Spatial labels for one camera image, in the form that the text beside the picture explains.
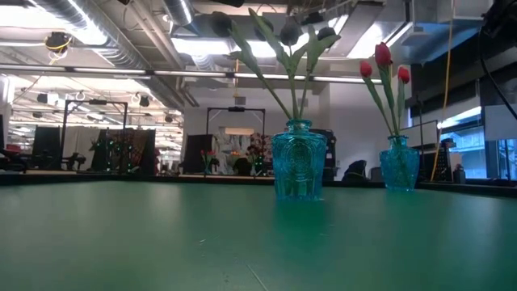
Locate green table mat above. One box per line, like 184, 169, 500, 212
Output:
0, 180, 517, 291

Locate patterned cloth panel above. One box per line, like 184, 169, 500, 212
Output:
95, 128, 157, 178

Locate black cabinet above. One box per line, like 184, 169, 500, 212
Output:
322, 128, 338, 182

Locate large rectangular metal duct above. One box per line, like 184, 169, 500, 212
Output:
347, 0, 496, 65

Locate blue hobnail glass vase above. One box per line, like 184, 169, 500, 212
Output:
378, 135, 421, 192

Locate floral curtain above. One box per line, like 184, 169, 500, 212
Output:
212, 125, 272, 175

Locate round silver air duct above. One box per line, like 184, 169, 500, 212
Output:
163, 0, 195, 27

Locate black panel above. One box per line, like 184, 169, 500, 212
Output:
183, 133, 214, 175

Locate black artificial tulip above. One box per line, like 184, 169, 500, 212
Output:
301, 24, 343, 121
248, 7, 300, 121
209, 11, 292, 121
280, 19, 308, 121

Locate background red tulip bouquet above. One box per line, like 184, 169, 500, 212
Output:
200, 148, 217, 175

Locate long ceiling tube light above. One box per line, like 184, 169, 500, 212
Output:
0, 63, 384, 86

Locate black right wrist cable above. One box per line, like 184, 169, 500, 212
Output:
477, 23, 517, 121

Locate blue medallion glass vase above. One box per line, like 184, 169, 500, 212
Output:
271, 119, 328, 202

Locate blue lit window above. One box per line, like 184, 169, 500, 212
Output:
438, 105, 517, 181

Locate black camera rig frame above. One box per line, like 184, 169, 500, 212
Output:
205, 105, 267, 177
60, 99, 129, 173

